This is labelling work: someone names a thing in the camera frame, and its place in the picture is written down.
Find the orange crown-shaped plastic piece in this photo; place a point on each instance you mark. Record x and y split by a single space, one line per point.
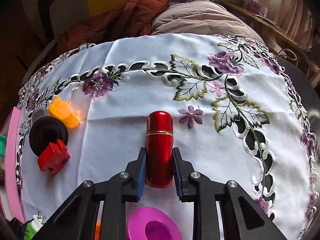
63 112

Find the pale pink curtain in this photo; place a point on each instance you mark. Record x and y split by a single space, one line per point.
295 12

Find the pink shallow box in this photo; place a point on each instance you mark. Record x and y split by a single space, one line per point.
12 155

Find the red notched plastic block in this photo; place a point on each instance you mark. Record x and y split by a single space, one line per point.
51 157

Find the magenta flanged plastic cup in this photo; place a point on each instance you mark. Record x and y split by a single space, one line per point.
140 225

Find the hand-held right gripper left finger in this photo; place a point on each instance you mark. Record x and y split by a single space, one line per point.
142 177

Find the wooden side table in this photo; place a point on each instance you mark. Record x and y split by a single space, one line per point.
265 27

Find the rust brown padded jacket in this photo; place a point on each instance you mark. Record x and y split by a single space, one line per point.
120 17

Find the teal green plastic piece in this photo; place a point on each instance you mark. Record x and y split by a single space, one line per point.
2 145

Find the light green plastic toy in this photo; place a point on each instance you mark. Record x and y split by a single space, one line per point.
32 227

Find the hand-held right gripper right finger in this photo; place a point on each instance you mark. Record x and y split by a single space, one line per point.
178 177

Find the pale pink duvet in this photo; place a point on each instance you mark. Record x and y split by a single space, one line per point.
200 17

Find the grey short cylinder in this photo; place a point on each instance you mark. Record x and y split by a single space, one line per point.
40 115

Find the pink patterned gift boxes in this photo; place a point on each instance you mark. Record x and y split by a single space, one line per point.
252 3

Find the red metal capsule tube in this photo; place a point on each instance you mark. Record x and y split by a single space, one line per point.
158 142

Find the white embroidered floral tablecloth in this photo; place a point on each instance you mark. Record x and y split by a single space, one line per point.
112 80

